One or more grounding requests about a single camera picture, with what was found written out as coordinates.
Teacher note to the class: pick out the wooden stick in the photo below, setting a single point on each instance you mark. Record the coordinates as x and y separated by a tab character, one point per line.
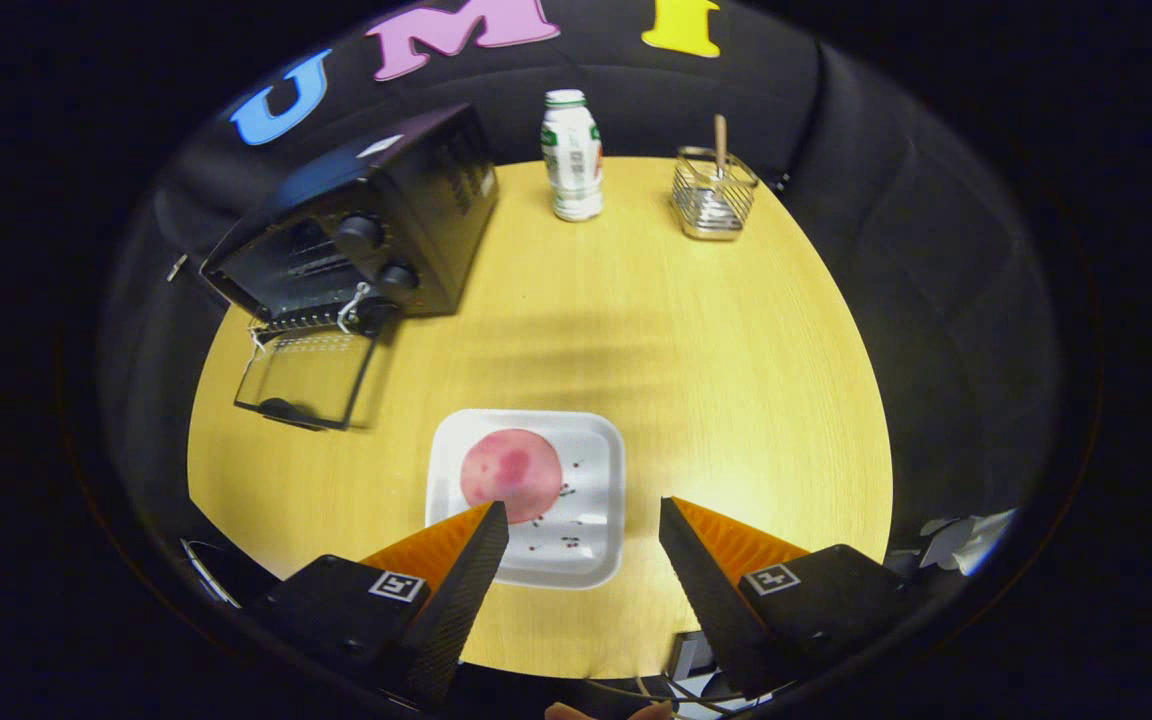
721	140

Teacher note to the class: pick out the small white bottle green cap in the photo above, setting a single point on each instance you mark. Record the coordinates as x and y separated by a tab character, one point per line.
572	160

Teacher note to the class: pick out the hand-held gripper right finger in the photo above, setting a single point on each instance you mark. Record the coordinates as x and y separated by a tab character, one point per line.
701	590

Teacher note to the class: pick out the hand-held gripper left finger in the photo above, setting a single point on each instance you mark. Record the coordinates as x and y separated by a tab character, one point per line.
466	590

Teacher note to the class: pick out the pink meat slice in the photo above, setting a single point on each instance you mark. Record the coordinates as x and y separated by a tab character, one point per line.
511	468

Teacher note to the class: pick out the white square plate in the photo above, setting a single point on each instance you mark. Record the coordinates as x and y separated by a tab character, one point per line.
591	480

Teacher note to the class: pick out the black toaster oven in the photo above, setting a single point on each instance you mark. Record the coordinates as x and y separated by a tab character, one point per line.
436	210

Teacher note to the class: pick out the crumpled white paper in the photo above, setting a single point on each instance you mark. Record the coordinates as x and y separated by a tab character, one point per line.
971	540

